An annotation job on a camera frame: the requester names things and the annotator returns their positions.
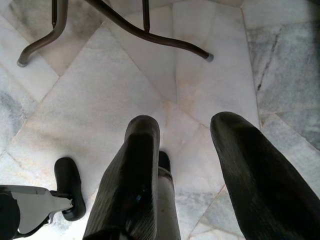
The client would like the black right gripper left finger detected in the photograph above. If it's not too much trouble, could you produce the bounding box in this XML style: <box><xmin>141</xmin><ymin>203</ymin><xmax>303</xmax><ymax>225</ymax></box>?
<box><xmin>83</xmin><ymin>114</ymin><xmax>161</xmax><ymax>240</ymax></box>

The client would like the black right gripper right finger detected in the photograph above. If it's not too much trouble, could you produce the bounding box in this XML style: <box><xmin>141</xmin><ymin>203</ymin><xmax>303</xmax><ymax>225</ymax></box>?
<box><xmin>210</xmin><ymin>111</ymin><xmax>320</xmax><ymax>240</ymax></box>

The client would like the grey robot right leg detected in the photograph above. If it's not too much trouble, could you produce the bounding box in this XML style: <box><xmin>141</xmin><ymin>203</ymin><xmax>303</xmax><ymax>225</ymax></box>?
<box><xmin>152</xmin><ymin>166</ymin><xmax>182</xmax><ymax>240</ymax></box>

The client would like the black robot right foot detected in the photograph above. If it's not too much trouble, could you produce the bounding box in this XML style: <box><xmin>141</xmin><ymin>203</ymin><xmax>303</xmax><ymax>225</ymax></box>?
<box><xmin>158</xmin><ymin>150</ymin><xmax>172</xmax><ymax>174</ymax></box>

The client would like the black robot foot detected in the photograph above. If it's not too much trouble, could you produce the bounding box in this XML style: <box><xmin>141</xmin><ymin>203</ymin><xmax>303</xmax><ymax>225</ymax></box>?
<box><xmin>158</xmin><ymin>150</ymin><xmax>172</xmax><ymax>174</ymax></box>
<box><xmin>53</xmin><ymin>156</ymin><xmax>87</xmax><ymax>222</ymax></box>

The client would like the black robot left foot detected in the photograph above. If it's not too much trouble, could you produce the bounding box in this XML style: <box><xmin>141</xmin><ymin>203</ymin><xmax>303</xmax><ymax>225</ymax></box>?
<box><xmin>53</xmin><ymin>156</ymin><xmax>87</xmax><ymax>222</ymax></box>

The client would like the dark metal table leg frame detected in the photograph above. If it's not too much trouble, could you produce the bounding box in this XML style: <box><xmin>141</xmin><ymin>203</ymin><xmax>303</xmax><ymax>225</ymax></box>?
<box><xmin>16</xmin><ymin>0</ymin><xmax>215</xmax><ymax>68</ymax></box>

